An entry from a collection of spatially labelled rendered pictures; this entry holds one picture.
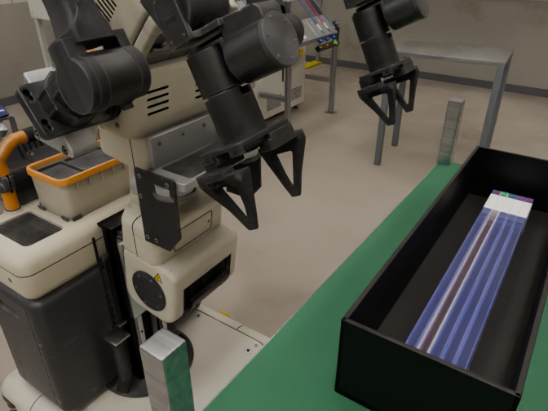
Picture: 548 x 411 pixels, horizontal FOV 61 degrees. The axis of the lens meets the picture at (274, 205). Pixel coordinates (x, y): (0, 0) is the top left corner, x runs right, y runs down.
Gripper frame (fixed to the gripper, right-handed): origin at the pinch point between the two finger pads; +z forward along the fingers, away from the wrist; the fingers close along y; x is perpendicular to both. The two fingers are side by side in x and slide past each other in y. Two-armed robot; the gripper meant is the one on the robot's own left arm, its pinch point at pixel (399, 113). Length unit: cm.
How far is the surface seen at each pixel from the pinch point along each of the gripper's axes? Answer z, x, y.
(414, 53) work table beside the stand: -3, 73, 213
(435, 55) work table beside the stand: 3, 62, 214
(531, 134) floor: 97, 48, 343
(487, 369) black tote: 26.6, -17.3, -37.6
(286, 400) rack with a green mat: 20, -1, -54
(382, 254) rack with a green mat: 18.7, 1.0, -21.1
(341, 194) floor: 62, 123, 158
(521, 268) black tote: 26.3, -17.4, -14.2
